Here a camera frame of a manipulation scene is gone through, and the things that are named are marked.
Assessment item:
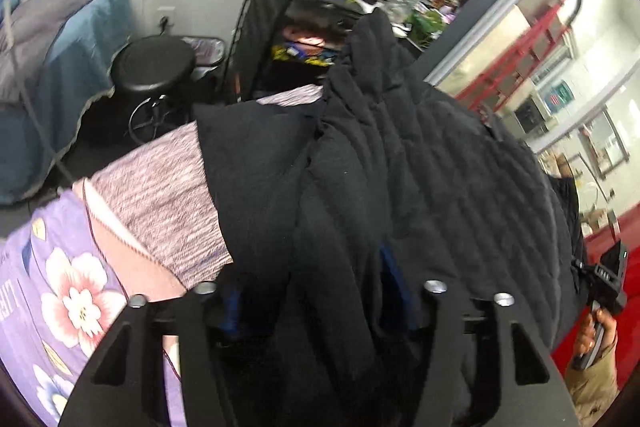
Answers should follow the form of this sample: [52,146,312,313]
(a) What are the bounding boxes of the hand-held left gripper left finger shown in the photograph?
[57,279,244,427]

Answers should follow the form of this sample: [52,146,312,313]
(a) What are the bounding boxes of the red ladder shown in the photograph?
[452,0,584,116]

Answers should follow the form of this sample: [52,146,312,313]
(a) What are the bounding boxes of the wall outlet with plug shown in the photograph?
[155,5,177,30]

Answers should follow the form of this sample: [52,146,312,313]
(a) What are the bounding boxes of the purple floral blanket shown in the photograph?
[0,189,189,427]

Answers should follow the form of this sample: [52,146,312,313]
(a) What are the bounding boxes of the blue bed cover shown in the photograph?
[0,0,132,206]

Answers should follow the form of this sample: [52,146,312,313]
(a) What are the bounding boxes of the flag poster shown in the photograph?
[542,79,574,116]

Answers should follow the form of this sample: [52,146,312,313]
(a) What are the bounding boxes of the person's right forearm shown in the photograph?
[564,346,624,414]

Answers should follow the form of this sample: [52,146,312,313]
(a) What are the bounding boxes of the person's right hand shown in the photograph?
[572,308,619,363]

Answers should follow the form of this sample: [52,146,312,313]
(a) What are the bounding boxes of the heathered grey pink blanket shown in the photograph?
[90,84,326,276]

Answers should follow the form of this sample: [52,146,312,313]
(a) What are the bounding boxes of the black quilted jacket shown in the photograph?
[192,9,589,427]

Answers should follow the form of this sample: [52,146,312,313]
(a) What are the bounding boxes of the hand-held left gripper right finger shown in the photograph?
[377,246,581,427]

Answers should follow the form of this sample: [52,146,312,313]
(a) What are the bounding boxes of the black utility cart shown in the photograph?
[222,0,432,104]

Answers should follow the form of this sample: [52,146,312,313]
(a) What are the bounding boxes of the black round stool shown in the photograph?
[110,35,199,148]

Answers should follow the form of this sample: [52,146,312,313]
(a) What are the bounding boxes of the green leafy bundle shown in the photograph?
[409,11,449,44]

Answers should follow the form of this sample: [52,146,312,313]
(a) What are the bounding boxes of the trash bin with plastic liner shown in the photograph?
[177,35,226,80]

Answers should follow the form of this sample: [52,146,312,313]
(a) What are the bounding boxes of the colourful snack packets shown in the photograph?
[270,41,342,68]

